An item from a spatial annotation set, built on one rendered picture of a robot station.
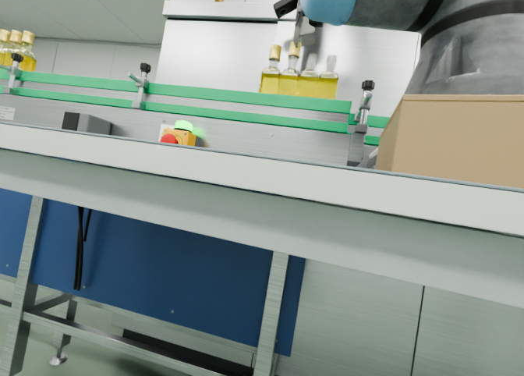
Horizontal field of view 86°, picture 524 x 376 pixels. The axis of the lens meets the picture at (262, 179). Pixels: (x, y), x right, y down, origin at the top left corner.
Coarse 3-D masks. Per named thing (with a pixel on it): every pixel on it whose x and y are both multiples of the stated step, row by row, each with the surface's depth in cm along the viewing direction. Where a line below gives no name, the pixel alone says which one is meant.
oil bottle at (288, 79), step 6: (282, 72) 84; (288, 72) 83; (294, 72) 83; (282, 78) 84; (288, 78) 83; (294, 78) 83; (282, 84) 83; (288, 84) 83; (294, 84) 83; (282, 90) 83; (288, 90) 83; (294, 90) 83
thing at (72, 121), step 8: (72, 112) 73; (64, 120) 73; (72, 120) 72; (80, 120) 72; (88, 120) 72; (96, 120) 74; (104, 120) 77; (64, 128) 73; (72, 128) 72; (80, 128) 72; (88, 128) 72; (96, 128) 74; (104, 128) 77
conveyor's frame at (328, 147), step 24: (0, 96) 88; (0, 120) 87; (24, 120) 86; (48, 120) 84; (120, 120) 79; (144, 120) 77; (168, 120) 76; (192, 120) 74; (216, 120) 73; (216, 144) 73; (240, 144) 71; (264, 144) 70; (288, 144) 69; (312, 144) 68; (336, 144) 66
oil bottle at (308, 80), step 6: (306, 72) 82; (312, 72) 82; (300, 78) 82; (306, 78) 82; (312, 78) 82; (300, 84) 82; (306, 84) 82; (312, 84) 82; (300, 90) 82; (306, 90) 82; (312, 90) 81; (300, 96) 82; (306, 96) 82; (312, 96) 81
